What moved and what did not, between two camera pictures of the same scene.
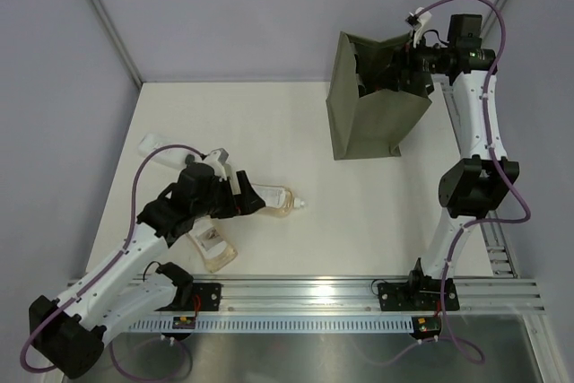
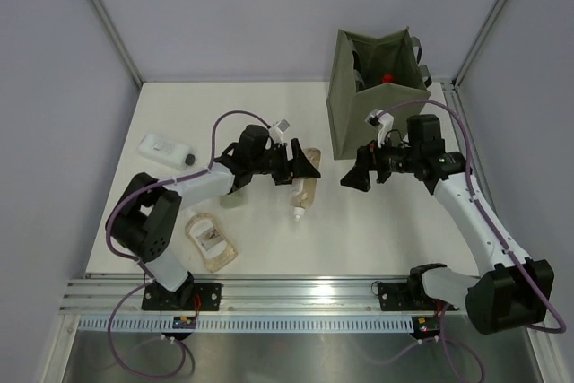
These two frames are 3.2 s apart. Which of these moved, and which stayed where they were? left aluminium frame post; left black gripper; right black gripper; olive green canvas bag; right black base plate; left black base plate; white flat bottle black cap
Moved: right black gripper; left black gripper
Stayed: left black base plate; left aluminium frame post; olive green canvas bag; right black base plate; white flat bottle black cap
